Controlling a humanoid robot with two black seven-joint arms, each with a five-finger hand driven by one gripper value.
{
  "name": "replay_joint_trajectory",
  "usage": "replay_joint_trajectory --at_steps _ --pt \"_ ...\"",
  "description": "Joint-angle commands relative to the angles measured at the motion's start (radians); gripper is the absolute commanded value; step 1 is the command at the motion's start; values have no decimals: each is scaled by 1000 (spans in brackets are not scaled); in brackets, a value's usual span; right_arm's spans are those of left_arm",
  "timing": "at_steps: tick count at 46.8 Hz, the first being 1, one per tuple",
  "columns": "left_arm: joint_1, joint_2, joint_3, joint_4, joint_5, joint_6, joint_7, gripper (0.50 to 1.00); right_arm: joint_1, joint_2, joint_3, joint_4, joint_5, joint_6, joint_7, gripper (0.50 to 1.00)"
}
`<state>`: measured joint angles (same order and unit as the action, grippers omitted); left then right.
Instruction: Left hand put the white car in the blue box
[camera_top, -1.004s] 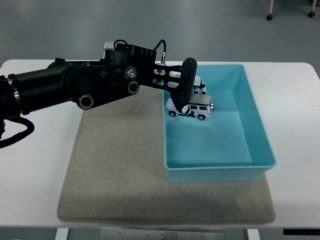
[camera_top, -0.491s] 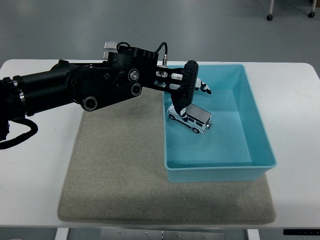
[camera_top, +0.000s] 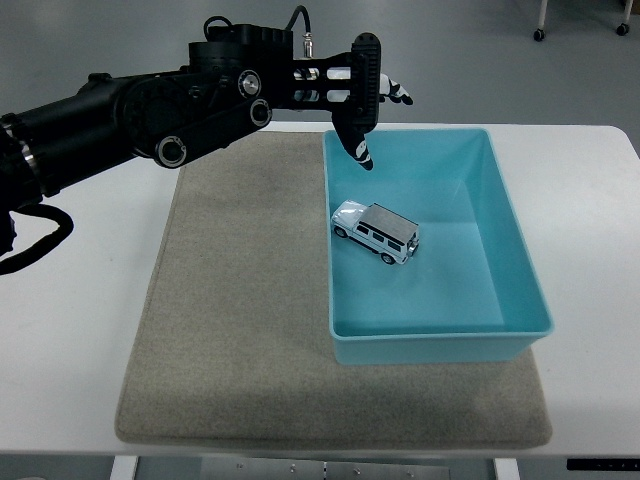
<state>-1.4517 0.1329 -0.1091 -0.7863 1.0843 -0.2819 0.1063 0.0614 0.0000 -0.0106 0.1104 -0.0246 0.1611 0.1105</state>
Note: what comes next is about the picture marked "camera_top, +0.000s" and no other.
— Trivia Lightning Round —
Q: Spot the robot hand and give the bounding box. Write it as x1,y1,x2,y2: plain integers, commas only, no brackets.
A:
331,73,415,173

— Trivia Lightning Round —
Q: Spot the white toy car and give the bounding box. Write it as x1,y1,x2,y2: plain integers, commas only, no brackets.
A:
330,199,421,268

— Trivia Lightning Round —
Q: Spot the blue plastic box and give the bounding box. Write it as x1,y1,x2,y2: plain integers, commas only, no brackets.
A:
322,127,555,366

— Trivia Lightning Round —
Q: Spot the beige felt mat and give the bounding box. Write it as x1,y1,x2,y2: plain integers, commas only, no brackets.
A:
114,129,554,449

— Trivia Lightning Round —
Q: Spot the grey metal plate with screws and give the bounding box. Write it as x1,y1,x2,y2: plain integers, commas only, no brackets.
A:
199,456,451,480

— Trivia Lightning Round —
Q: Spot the white table leg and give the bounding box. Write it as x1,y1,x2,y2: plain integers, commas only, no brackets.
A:
109,455,139,480
492,457,522,480

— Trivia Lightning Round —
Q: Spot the black table control panel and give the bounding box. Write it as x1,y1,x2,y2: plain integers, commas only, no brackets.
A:
566,457,640,472

